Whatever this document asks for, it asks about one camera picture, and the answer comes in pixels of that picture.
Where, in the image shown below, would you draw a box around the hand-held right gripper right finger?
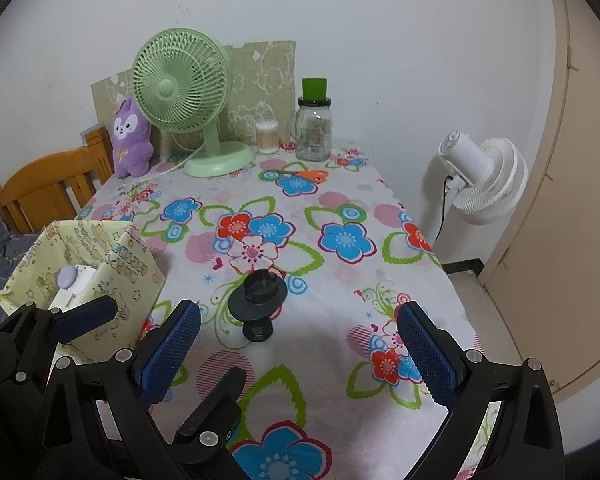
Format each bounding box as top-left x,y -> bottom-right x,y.
397,301 -> 567,480

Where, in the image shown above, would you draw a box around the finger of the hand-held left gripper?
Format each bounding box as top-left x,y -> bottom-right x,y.
172,366 -> 249,452
50,295 -> 119,346

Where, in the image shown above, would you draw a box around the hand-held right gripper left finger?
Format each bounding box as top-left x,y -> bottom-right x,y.
34,299 -> 242,480

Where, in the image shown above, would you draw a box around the yellow printed storage box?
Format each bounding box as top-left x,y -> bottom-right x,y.
0,219 -> 167,367

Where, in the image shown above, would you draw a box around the black knob mount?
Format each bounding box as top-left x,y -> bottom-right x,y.
228,269 -> 289,344

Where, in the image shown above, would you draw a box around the white charger with prongs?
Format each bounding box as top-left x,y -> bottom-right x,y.
49,263 -> 99,312

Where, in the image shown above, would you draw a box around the grey plaid bedding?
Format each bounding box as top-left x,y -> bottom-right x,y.
0,219 -> 37,337

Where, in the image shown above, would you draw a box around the floral tablecloth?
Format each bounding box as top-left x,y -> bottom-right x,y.
74,142 -> 502,480

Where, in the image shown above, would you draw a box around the wooden bed headboard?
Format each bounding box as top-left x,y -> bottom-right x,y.
0,126 -> 116,236

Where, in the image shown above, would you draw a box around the purple plush toy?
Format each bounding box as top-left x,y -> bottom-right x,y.
110,97 -> 155,180

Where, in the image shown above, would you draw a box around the white circulator fan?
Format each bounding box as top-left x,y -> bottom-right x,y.
437,128 -> 530,226

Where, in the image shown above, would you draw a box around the beige door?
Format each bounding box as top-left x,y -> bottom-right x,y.
480,0 -> 600,407

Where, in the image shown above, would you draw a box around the cotton swab container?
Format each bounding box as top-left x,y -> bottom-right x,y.
255,120 -> 281,156

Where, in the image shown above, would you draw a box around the green desk fan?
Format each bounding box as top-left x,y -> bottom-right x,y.
131,27 -> 257,179

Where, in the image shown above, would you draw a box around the glass jar with green lid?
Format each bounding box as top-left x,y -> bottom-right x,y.
288,77 -> 334,163

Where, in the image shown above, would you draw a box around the beige floral board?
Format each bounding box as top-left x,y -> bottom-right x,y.
90,39 -> 297,154

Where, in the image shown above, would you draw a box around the black fan cable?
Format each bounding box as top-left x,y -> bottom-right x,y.
434,174 -> 454,247

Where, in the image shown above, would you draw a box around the white fan cable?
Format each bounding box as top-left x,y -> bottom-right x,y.
150,135 -> 207,179

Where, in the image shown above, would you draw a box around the orange-handled scissors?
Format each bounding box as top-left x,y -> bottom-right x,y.
274,168 -> 329,183

